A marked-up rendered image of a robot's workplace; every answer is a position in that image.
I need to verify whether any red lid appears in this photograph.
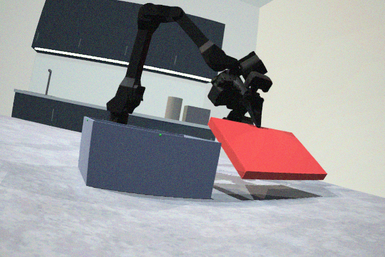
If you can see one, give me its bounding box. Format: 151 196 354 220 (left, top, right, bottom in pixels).
208 117 327 181

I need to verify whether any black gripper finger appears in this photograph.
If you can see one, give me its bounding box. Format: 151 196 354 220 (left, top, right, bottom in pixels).
229 114 254 125
239 94 264 128

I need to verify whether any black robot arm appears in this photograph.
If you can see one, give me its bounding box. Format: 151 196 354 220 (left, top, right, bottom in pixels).
106 3 268 125

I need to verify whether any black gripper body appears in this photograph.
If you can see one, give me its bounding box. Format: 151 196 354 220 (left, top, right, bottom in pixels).
223 71 273 120

